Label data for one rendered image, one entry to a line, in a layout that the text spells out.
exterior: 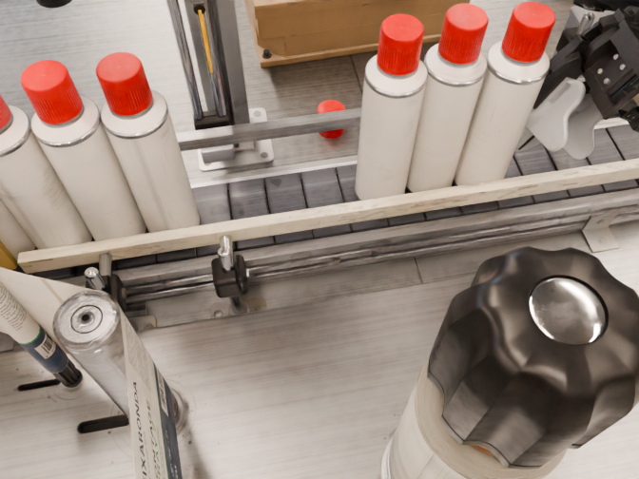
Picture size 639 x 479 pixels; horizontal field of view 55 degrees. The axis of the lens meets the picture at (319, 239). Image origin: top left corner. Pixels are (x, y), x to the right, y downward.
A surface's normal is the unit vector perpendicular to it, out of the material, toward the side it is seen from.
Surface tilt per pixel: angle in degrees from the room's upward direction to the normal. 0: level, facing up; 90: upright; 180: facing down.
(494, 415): 90
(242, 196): 0
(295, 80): 0
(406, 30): 3
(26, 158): 90
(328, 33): 90
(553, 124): 63
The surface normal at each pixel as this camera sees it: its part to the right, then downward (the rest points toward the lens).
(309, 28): 0.22, 0.83
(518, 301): -0.18, -0.55
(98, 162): 0.70, 0.60
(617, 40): -0.85, -0.13
